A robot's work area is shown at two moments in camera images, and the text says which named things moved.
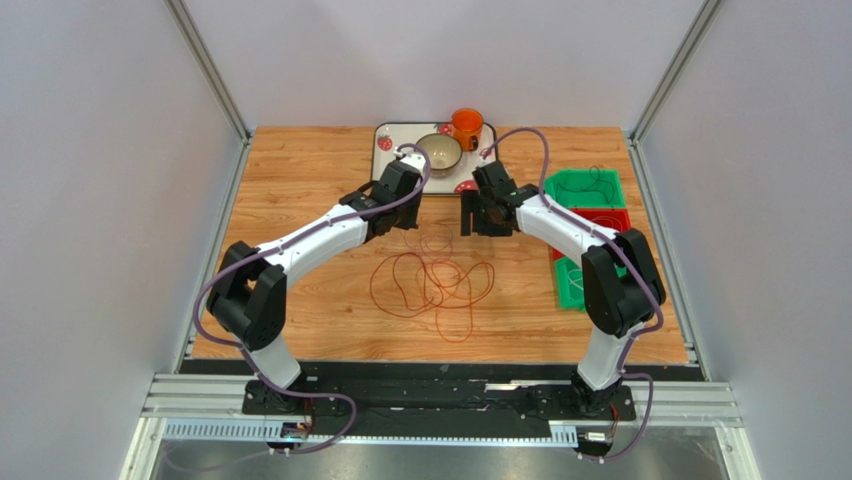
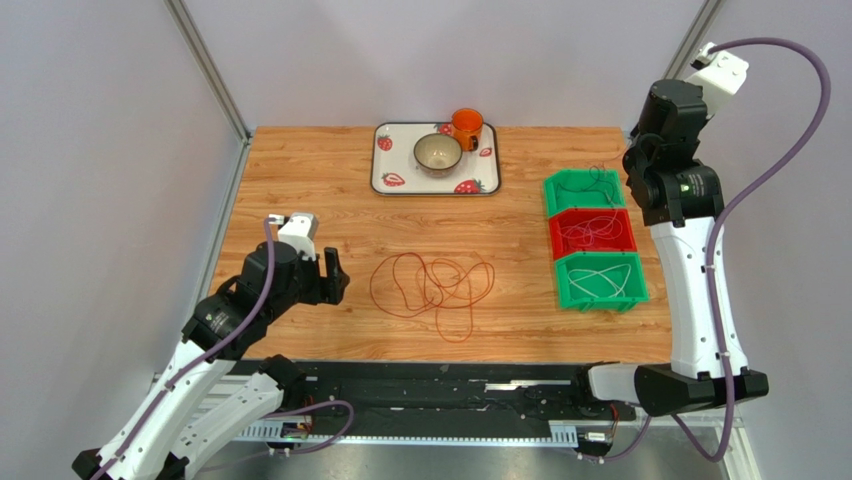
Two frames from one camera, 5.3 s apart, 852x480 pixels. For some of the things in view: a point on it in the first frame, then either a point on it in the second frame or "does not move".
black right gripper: (480, 213) → (635, 163)
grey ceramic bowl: (444, 151) does not move
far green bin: (586, 188) does not move
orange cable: (402, 284) does not move
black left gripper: (411, 222) → (330, 288)
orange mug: (467, 125) does not move
